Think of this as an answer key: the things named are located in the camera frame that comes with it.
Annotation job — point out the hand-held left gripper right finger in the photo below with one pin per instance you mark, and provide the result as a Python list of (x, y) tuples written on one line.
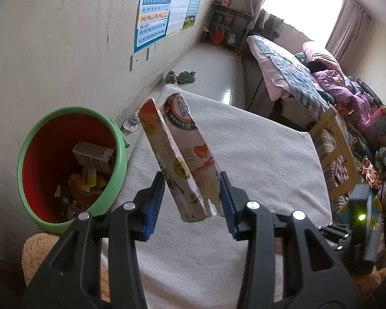
[(230, 209)]

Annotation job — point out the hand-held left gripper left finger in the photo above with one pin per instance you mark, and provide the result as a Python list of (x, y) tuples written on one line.
[(154, 209)]

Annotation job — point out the strawberry milk carton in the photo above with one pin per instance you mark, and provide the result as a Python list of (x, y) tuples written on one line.
[(180, 154)]

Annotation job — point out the yellow paper box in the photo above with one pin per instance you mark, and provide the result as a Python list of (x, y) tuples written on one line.
[(88, 180)]

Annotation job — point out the brown small box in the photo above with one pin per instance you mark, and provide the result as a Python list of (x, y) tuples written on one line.
[(90, 151)]

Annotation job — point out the green and red trash bin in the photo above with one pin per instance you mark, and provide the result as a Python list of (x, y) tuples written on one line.
[(41, 173)]

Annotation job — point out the children's picture book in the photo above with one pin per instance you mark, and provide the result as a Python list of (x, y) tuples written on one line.
[(350, 135)]

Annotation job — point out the white towel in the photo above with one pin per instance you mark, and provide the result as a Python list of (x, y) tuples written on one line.
[(260, 141)]

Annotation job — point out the pink printed toy box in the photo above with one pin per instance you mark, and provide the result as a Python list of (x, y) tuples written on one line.
[(378, 124)]

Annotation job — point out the wooden chair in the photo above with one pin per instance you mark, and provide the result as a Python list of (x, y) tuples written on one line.
[(325, 125)]

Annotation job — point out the crumpled silver wrapper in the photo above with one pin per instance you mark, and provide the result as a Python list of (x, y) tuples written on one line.
[(132, 121)]

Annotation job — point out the purple quilt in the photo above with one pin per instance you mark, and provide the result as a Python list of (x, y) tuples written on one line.
[(334, 87)]

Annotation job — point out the tan plush cushion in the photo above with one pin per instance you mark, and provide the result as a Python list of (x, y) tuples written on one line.
[(38, 251)]

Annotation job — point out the grey sneaker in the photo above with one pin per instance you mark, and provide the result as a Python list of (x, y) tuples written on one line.
[(186, 76), (172, 78)]

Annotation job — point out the bed with patchwork quilt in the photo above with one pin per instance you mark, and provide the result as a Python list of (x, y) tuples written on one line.
[(286, 67)]

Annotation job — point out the pink pillow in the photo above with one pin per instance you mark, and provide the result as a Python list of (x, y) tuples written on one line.
[(321, 56)]

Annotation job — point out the small white printed bag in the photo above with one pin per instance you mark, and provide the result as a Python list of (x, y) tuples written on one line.
[(231, 38)]

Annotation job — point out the orange bucket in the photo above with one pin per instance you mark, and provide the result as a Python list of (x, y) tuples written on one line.
[(217, 37)]

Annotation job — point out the dark clothes pile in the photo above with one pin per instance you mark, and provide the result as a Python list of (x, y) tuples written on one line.
[(270, 24)]

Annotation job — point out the dark storage shelf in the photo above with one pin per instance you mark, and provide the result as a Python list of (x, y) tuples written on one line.
[(228, 16)]

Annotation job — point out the bright window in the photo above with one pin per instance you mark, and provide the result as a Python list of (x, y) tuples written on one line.
[(305, 6)]

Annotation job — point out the white wall socket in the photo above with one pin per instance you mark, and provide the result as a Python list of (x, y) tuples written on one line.
[(148, 54), (153, 51), (135, 63)]

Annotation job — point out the blue bordered wall poster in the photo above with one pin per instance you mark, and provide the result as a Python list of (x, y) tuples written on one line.
[(154, 16)]

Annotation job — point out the white wall poster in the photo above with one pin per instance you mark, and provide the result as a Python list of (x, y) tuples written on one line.
[(181, 6)]

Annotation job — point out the green bordered wall poster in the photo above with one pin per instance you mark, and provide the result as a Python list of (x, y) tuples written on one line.
[(194, 3)]

